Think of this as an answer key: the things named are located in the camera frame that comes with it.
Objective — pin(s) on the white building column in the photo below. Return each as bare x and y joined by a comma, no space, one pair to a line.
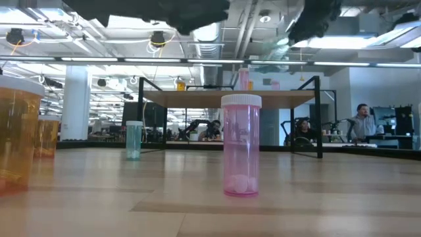
75,105

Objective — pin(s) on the narrow orange pill bottle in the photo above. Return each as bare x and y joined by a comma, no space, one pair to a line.
181,86

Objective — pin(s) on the black ceiling-mounted device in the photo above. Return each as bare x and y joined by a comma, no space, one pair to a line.
14,36
158,39

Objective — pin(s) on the pink pill bottle white cap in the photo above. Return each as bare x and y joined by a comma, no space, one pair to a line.
241,148
276,86
243,80

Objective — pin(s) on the silver corrugated ventilation duct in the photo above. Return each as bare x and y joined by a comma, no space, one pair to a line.
210,49

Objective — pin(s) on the wide orange pill bottle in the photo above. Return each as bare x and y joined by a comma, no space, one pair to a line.
49,138
18,131

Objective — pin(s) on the black background robot arms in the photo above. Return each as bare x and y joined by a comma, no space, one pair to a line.
335,124
190,126

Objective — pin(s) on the yellow hanging tag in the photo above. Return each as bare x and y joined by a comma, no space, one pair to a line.
301,78

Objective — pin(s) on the wooden shelf black metal legs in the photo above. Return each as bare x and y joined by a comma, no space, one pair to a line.
204,98

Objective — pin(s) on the rectangular ceiling light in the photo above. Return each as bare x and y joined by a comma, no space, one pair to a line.
345,42

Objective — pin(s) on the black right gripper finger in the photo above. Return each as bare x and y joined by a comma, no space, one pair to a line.
298,33

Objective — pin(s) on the light wooden desk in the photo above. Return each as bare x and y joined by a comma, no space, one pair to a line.
348,145

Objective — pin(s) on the teal pill bottle white cap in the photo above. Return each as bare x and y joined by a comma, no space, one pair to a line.
134,141

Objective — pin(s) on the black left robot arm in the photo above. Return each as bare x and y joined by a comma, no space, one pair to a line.
98,8

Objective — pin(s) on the person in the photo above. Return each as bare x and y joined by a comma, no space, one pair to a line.
215,126
365,126
304,126

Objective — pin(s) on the black equipment rack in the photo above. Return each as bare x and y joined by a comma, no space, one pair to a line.
403,121

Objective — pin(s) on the large black monitor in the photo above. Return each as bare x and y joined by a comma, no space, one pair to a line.
153,115

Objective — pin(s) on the overhead beam with light strips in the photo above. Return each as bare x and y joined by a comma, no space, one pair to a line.
151,60

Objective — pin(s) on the black aluminium table frame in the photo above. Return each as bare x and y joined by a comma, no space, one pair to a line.
98,145

